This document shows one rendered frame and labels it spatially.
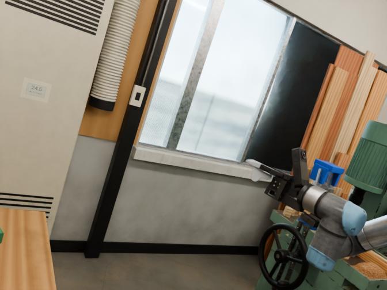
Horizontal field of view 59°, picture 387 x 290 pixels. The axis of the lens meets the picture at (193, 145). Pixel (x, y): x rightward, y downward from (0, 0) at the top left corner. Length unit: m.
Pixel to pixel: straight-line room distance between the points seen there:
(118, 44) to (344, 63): 2.07
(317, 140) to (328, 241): 2.31
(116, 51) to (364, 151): 1.40
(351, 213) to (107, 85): 1.54
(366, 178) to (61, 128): 1.54
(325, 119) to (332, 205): 2.33
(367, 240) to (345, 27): 2.57
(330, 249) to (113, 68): 1.54
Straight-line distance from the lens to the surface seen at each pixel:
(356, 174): 1.75
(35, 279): 1.51
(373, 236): 1.07
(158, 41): 2.28
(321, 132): 3.25
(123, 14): 2.09
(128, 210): 2.65
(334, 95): 3.27
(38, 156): 2.02
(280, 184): 1.04
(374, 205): 1.89
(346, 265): 1.67
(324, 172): 2.62
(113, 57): 2.08
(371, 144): 1.74
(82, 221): 2.59
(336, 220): 0.96
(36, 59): 1.90
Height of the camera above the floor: 1.42
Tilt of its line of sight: 10 degrees down
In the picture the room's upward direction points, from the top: 19 degrees clockwise
